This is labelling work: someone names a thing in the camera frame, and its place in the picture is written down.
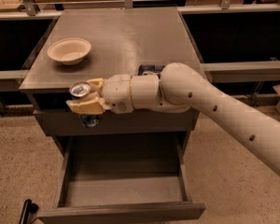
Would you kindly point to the black object at floor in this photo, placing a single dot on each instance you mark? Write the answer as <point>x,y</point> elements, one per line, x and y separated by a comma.
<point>28,208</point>

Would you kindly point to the open grey middle drawer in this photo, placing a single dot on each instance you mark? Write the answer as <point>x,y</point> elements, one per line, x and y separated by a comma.
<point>122,179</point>

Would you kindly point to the closed grey top drawer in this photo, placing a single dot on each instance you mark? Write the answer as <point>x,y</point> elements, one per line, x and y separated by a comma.
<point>61,123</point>

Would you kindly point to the grey drawer cabinet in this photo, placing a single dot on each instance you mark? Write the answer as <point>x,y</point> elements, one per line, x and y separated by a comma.
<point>117,169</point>

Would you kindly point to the dark snack packet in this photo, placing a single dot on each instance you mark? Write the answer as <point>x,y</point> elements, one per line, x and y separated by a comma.
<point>149,69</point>

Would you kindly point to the metal railing frame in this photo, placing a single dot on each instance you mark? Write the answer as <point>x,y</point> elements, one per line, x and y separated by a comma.
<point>127,0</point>

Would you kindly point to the redbull can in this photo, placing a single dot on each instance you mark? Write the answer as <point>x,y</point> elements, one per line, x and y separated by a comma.
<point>80,90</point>

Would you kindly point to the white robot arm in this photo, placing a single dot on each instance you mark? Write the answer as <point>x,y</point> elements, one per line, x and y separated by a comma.
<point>175,88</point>

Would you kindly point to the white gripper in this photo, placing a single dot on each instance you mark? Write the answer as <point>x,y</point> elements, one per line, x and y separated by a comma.
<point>118,92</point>

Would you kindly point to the white paper bowl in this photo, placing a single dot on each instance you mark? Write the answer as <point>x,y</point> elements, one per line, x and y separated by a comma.
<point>69,51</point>

